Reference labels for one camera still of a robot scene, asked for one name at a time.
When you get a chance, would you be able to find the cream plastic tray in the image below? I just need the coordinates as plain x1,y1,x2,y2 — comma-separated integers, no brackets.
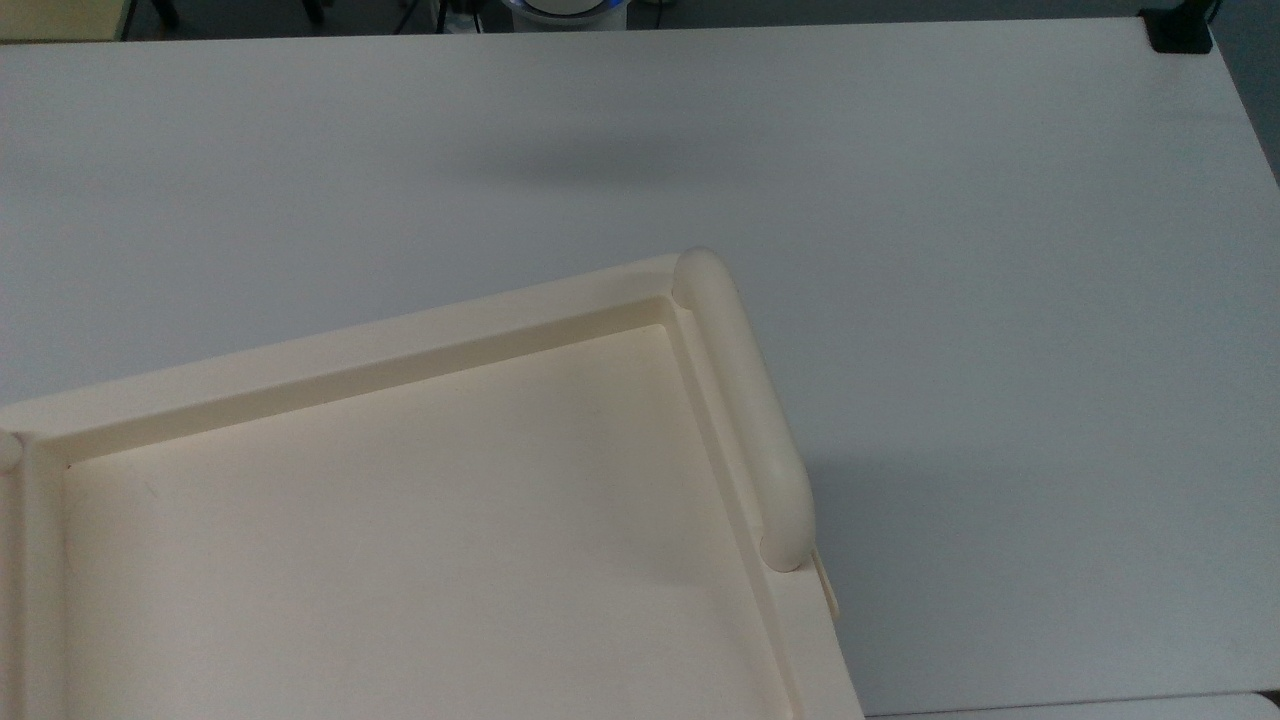
0,254,867,720

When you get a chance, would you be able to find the white adjoining table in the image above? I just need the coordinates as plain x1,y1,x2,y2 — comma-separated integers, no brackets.
867,692,1280,720

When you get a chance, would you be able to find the black table clamp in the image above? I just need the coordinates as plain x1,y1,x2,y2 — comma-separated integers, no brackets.
1140,0,1218,54

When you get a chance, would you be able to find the yellow wooden furniture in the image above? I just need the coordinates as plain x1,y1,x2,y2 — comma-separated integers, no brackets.
0,0,137,43

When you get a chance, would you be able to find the white robot base, blue ring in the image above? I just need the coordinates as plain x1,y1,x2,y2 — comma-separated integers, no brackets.
508,0,631,32

